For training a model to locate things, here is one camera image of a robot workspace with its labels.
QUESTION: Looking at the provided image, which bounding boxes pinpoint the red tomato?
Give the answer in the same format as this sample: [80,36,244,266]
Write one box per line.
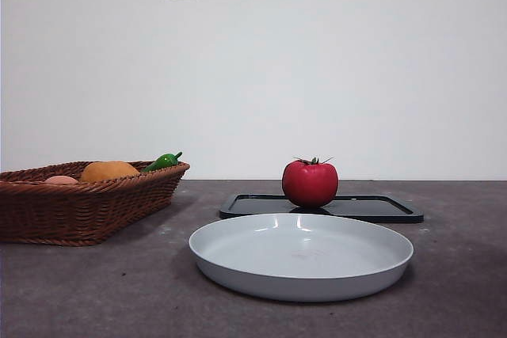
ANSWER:
[281,157,340,208]

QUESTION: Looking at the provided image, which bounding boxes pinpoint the green pepper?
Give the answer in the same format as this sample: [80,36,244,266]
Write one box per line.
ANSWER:
[140,150,183,173]

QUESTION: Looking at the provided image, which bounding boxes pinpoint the white round plate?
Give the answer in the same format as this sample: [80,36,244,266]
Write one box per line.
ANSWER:
[188,212,415,302]

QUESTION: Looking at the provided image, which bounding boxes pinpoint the dark green rectangular tray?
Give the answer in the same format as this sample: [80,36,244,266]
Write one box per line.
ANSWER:
[219,192,425,223]

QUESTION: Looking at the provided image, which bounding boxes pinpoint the orange-brown potato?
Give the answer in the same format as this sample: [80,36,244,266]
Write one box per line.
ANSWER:
[79,160,140,183]

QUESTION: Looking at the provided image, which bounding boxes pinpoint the brown wicker basket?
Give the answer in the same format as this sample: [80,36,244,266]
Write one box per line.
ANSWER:
[0,160,190,247]

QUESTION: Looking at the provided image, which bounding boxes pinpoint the pale pink round vegetable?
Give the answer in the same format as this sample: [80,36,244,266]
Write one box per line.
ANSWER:
[43,174,79,184]

